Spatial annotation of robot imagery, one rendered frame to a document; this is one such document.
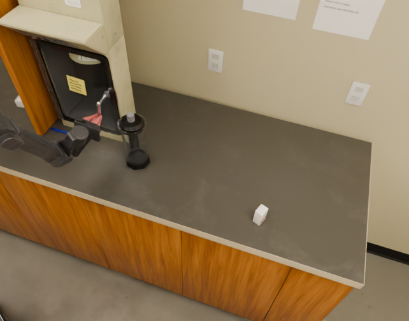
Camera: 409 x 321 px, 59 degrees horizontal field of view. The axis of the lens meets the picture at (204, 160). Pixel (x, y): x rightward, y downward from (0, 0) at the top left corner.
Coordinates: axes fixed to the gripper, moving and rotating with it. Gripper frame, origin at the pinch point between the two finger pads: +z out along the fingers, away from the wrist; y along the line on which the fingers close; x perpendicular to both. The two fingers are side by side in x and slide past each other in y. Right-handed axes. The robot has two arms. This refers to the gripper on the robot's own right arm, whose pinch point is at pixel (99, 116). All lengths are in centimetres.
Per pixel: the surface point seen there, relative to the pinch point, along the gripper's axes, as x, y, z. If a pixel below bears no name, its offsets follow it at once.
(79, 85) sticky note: -7.5, 10.5, 5.3
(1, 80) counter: 30, 69, 24
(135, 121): -6.4, -15.8, -1.1
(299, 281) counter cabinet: 26, -97, -20
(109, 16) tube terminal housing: -38.1, -0.5, 9.5
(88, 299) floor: 115, -7, -34
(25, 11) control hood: -33.6, 26.6, 2.9
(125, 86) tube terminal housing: -8.1, -5.1, 12.9
